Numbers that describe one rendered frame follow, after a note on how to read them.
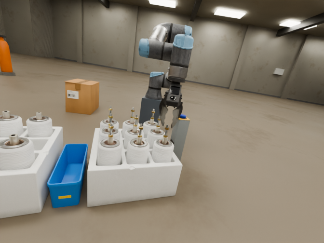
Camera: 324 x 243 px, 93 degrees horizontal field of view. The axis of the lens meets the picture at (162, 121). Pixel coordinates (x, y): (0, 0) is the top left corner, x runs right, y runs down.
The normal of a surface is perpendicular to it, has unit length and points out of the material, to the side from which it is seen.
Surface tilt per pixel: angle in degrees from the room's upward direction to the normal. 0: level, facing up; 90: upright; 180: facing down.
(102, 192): 90
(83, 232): 0
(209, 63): 90
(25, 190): 90
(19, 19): 90
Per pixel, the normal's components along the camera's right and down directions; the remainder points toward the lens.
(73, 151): 0.32, 0.33
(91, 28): -0.08, 0.32
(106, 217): 0.16, -0.93
